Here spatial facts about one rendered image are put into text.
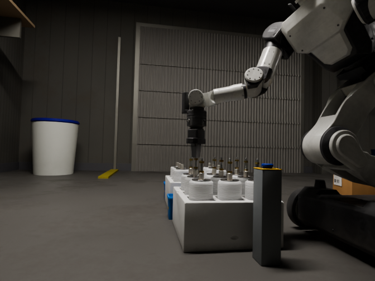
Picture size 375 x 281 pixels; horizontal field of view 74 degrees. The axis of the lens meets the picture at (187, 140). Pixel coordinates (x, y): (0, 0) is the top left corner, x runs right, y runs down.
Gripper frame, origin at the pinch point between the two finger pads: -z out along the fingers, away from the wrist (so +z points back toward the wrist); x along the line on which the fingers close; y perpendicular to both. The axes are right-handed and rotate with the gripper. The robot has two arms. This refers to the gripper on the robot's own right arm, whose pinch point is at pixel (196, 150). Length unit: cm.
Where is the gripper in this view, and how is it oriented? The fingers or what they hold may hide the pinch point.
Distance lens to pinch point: 111.8
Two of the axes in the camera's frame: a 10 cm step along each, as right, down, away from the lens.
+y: -9.0, 0.0, 4.5
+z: 0.2, -10.0, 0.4
